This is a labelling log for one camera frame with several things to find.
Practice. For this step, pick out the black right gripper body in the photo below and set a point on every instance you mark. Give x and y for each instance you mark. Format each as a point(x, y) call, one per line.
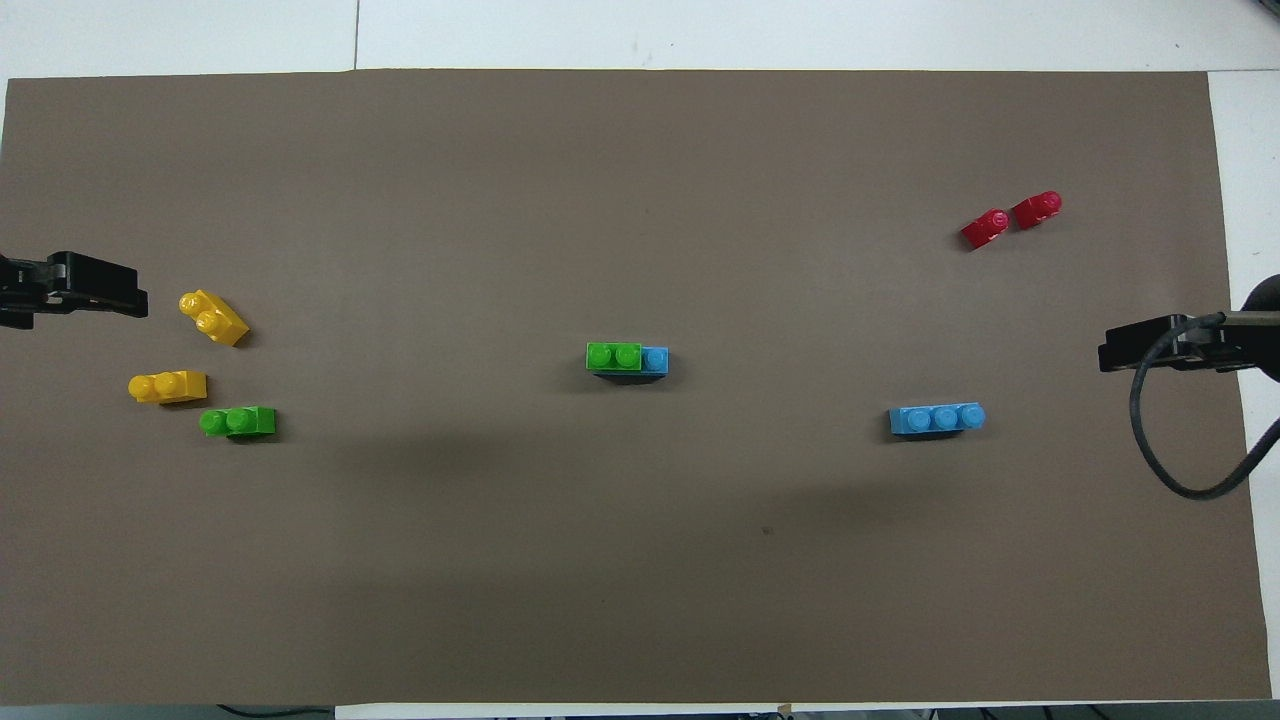
point(1268, 350)

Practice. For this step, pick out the blue three-stud toy block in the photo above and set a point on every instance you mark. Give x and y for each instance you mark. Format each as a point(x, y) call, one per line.
point(656, 360)
point(935, 420)

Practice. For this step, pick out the green two-stud toy block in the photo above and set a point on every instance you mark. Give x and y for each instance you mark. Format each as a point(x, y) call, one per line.
point(240, 422)
point(613, 357)

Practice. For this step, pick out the yellow two-stud toy block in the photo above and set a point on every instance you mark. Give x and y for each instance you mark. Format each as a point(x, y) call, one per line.
point(168, 387)
point(215, 318)

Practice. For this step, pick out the red one-stud toy block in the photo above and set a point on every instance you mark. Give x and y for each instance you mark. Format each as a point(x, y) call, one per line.
point(1037, 210)
point(985, 229)

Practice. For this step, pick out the brown table mat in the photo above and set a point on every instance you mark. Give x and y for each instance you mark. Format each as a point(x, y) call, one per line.
point(600, 550)

